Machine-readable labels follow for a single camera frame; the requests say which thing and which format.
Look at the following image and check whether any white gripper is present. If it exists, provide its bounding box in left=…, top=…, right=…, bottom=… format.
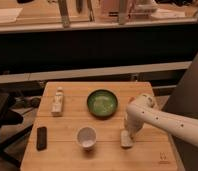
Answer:
left=124, top=114, right=144, bottom=138

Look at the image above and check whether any white sponge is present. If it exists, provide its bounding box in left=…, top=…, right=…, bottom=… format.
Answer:
left=121, top=130, right=134, bottom=148

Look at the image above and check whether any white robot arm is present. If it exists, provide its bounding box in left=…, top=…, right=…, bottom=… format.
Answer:
left=124, top=93, right=198, bottom=147

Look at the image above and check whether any dark robot base panel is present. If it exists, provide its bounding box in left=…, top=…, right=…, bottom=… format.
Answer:
left=163, top=53, right=198, bottom=171

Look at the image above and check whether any green bowl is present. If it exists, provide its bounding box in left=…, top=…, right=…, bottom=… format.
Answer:
left=87, top=89, right=118, bottom=118

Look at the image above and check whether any white cup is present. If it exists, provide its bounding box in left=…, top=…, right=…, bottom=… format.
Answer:
left=77, top=127, right=97, bottom=150

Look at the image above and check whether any white plastic bottle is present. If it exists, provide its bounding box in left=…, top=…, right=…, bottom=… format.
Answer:
left=51, top=87, right=64, bottom=117

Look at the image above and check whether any black remote control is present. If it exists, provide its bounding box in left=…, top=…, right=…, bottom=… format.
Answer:
left=36, top=127, right=47, bottom=150

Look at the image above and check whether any black office chair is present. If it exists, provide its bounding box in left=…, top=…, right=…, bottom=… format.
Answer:
left=0, top=89, right=32, bottom=168

